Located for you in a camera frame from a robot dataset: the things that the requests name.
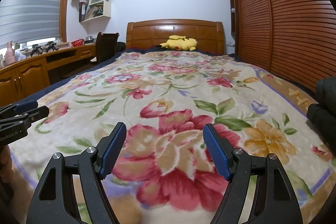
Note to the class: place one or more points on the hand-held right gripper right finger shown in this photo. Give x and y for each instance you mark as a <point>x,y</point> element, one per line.
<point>218,153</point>

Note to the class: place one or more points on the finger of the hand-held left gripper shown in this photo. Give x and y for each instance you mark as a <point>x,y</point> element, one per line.
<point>25,106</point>
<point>39,112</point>

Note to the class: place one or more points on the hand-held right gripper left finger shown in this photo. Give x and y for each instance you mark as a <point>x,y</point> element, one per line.
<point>114,150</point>

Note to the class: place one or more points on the black jacket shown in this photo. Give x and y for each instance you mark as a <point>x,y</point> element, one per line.
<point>324,108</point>

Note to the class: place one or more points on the person's left hand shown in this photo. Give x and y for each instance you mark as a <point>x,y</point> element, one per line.
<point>5,166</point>

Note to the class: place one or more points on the wooden desk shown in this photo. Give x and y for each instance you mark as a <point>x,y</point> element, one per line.
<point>29,74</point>

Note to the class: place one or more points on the pink vase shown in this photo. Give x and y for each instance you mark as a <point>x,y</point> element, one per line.
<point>10,54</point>

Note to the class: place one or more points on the floral blanket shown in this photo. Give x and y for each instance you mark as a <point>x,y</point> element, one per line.
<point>183,98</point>

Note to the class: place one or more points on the red basket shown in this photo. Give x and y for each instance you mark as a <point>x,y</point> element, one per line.
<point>77,43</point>

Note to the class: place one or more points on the grey box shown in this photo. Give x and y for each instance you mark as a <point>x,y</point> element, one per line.
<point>89,39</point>

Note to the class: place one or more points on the dark wooden chair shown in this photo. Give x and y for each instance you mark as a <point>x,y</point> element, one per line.
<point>106,47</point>

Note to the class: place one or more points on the grey window blind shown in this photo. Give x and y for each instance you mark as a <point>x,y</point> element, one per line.
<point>29,3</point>

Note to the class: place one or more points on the black binder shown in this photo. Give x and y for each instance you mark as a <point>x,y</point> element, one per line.
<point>82,11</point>

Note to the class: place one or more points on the yellow plush toy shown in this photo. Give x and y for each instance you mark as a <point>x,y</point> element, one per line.
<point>181,43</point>

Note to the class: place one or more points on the wooden bed headboard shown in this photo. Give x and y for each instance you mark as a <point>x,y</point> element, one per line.
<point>157,35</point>

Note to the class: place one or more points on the wooden louvred wardrobe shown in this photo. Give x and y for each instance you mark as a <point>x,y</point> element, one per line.
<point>288,16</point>

